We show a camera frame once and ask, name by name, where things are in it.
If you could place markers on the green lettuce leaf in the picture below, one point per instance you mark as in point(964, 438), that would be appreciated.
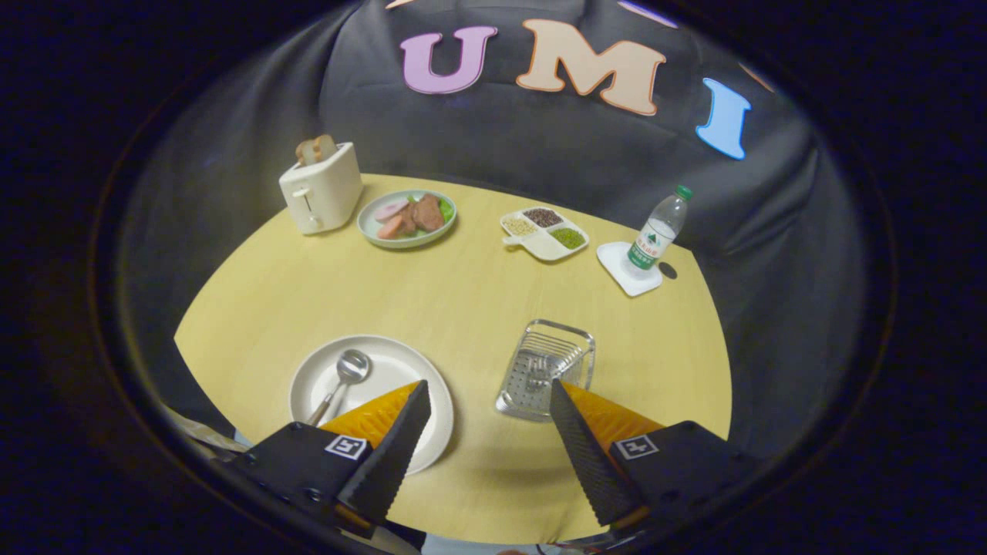
point(447, 210)

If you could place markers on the small black round object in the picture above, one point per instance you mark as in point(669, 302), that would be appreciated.
point(668, 270)

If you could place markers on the brown meat slice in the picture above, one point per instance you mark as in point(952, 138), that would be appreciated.
point(429, 213)

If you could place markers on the pale yellow grains heap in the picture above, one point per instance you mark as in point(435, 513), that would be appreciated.
point(520, 227)

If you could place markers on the pale crumpled cloth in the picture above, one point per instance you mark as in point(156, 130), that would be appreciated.
point(204, 435)

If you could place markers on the large white plate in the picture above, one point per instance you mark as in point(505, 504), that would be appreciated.
point(405, 364)

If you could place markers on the light green food plate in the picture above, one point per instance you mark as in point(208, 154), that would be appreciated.
point(368, 232)

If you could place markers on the white toaster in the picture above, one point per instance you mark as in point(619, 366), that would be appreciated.
point(328, 189)

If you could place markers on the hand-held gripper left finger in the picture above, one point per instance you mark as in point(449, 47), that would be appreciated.
point(389, 462)

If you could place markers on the brown toast slice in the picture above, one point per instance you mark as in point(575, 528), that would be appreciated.
point(325, 146)
point(306, 153)

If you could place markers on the clear plastic water bottle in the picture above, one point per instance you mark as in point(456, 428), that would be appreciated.
point(655, 235)

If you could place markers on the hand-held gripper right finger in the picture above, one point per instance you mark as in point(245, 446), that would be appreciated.
point(590, 462)

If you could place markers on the pink sausage slices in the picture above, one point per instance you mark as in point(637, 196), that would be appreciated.
point(389, 220)

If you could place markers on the green beans heap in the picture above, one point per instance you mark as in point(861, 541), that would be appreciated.
point(568, 237)

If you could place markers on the white divided dish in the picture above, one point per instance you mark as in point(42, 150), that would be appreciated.
point(544, 247)

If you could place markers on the white square coaster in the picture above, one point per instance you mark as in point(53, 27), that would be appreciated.
point(617, 271)

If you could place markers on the dark brown beans heap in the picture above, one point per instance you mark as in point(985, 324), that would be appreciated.
point(544, 217)

